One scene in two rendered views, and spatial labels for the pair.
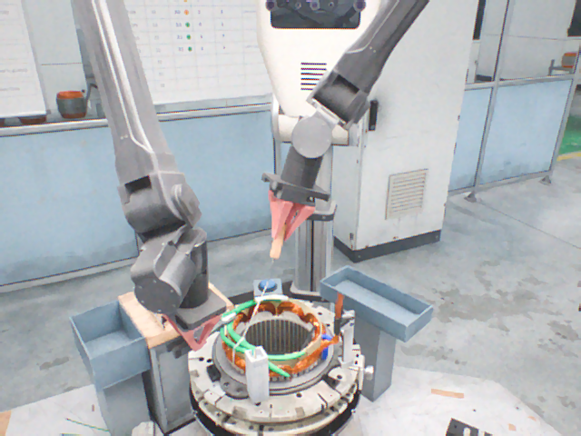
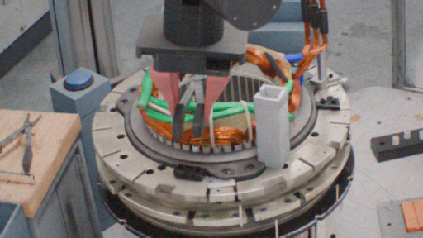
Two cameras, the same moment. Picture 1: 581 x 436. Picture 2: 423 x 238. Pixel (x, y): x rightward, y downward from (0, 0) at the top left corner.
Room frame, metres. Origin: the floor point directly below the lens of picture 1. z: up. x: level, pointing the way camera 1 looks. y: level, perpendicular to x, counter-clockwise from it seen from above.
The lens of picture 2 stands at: (-0.06, 0.61, 1.70)
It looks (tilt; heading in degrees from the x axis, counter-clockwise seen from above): 33 degrees down; 323
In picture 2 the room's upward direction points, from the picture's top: 6 degrees counter-clockwise
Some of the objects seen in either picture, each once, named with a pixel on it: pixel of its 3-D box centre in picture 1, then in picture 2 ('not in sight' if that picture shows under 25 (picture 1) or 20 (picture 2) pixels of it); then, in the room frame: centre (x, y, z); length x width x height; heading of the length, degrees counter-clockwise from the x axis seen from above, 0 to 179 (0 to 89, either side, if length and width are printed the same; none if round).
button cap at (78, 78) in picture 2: (267, 284); (78, 78); (0.98, 0.07, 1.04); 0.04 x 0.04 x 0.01
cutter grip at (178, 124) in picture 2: (178, 341); (178, 121); (0.56, 0.18, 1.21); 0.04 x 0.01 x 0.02; 134
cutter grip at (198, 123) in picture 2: (184, 348); (199, 120); (0.55, 0.16, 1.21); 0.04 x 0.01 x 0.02; 134
